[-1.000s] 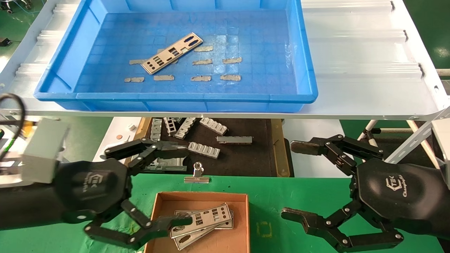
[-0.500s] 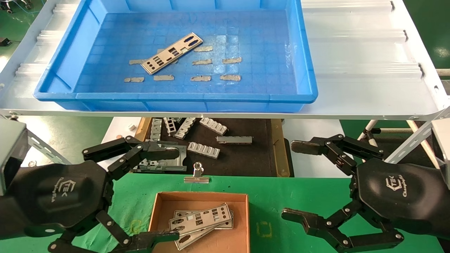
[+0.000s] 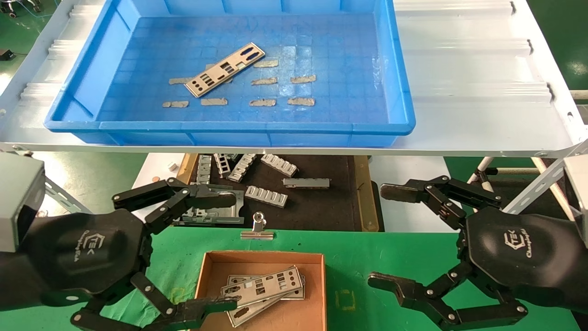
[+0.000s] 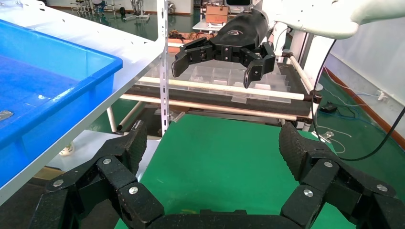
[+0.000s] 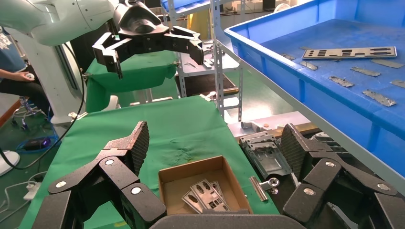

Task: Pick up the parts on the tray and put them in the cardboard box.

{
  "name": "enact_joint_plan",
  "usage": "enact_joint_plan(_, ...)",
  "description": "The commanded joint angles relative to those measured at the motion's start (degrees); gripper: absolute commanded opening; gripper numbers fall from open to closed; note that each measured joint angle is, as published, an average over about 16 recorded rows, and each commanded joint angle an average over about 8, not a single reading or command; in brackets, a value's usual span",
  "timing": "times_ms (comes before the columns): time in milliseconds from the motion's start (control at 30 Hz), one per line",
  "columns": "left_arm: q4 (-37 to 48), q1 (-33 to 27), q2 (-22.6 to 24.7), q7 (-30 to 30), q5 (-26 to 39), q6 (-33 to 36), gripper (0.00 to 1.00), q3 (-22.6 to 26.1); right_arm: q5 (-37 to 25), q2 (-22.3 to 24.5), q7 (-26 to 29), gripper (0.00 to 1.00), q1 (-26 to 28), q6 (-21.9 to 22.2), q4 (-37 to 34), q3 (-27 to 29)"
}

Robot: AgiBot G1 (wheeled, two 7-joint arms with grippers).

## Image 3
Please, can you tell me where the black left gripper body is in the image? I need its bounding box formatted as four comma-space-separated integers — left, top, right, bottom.
25, 208, 153, 306

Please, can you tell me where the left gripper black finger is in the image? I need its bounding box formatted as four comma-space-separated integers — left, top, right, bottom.
70, 271, 239, 331
112, 177, 237, 235

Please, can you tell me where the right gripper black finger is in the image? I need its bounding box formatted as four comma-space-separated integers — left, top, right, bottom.
380, 176, 502, 230
367, 262, 529, 331

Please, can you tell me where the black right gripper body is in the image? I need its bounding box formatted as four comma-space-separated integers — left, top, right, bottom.
457, 207, 570, 315

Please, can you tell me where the silver metal shield plate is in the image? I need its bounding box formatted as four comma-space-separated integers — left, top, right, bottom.
226, 294, 305, 328
220, 265, 304, 308
227, 274, 306, 300
185, 42, 266, 98

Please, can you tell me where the brown cardboard box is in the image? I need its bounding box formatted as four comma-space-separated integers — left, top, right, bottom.
189, 251, 328, 331

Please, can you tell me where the blue plastic tray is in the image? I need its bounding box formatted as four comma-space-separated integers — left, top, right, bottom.
44, 0, 417, 147

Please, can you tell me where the green table mat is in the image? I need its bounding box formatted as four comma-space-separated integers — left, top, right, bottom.
0, 224, 584, 331

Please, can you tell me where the grey slotted metal part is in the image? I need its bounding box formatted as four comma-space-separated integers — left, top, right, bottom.
245, 185, 289, 208
227, 154, 258, 183
260, 154, 299, 177

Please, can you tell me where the grey slotted angle bar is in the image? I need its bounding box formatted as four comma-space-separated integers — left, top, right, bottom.
44, 179, 92, 214

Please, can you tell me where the silver binder clip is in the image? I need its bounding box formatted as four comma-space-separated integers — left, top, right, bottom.
240, 212, 275, 240

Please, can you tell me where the white slotted angle bar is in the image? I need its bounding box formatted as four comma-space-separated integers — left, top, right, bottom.
503, 138, 588, 214

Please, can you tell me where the white tube with black joints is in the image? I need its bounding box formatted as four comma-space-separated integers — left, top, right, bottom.
466, 157, 499, 194

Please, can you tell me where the grey metal bar part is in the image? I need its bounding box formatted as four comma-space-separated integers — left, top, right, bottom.
283, 177, 331, 189

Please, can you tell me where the white metal shelf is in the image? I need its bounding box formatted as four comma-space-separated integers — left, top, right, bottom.
0, 0, 588, 159

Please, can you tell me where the grey flat metal bracket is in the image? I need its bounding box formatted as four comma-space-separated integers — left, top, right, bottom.
175, 183, 245, 226

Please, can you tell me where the black mat with wooden frame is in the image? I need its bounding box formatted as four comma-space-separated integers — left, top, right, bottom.
177, 153, 379, 233

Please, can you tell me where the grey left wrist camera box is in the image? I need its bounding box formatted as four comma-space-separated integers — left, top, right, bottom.
0, 153, 46, 252

